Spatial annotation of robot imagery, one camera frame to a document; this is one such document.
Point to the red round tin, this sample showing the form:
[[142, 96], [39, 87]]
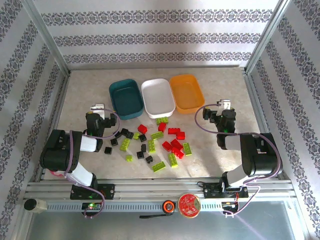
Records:
[[189, 205]]

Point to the teal plastic container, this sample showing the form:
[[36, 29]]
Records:
[[126, 100]]

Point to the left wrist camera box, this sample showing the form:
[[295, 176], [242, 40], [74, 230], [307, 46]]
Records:
[[98, 108]]

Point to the orange black tape measure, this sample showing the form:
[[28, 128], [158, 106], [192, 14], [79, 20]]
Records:
[[169, 207]]

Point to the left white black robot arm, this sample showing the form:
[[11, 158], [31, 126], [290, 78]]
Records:
[[82, 175]]

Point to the red lego brick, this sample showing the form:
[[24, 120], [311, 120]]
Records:
[[180, 135], [162, 127], [178, 152], [167, 145], [174, 131], [142, 128], [176, 144]]

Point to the aluminium mounting rail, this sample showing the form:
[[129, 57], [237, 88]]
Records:
[[155, 188]]

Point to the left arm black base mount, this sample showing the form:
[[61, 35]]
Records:
[[107, 191]]

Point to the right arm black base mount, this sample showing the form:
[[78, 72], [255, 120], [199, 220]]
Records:
[[212, 192]]

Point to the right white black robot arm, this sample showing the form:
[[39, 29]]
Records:
[[260, 160]]

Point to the orange plastic container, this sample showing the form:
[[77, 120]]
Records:
[[187, 93]]

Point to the controller board with green light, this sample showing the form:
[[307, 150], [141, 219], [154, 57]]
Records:
[[91, 206]]

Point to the grey webcam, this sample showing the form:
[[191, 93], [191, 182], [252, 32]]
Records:
[[35, 205]]

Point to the aluminium side rail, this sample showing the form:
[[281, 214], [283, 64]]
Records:
[[257, 105], [53, 125]]

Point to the pink plush doll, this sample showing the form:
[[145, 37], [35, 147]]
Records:
[[56, 173]]

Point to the small lime green lego brick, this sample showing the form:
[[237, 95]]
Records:
[[129, 157], [136, 135]]

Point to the aluminium frame post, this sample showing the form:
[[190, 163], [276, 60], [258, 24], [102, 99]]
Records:
[[47, 37], [267, 37]]

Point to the black lego brick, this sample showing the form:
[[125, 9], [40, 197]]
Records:
[[142, 138], [108, 150], [114, 142], [117, 135], [143, 147], [124, 131], [149, 159], [130, 135], [140, 155]]

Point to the white plastic container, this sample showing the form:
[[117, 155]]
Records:
[[158, 98]]

